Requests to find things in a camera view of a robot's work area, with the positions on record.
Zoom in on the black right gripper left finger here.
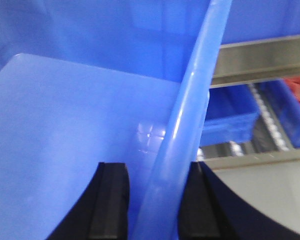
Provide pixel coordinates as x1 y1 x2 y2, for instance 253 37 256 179
48 162 129 240

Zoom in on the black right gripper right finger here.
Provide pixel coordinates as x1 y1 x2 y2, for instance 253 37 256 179
177 161 300 240

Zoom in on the large blue plastic bin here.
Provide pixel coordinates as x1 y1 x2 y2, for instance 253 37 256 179
0 0 232 240

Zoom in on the white roller track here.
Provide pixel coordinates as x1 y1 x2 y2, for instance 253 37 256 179
247 83 293 152

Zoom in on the lower middle blue bin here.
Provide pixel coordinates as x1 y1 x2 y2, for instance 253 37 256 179
199 85 260 147

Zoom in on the lower right blue bin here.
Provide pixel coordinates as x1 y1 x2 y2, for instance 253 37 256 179
259 79 300 148

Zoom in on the rear blue bin at right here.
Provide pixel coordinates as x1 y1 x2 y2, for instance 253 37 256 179
222 0 300 44

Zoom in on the stainless steel shelf rail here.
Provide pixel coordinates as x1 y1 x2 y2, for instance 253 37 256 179
210 34 300 89

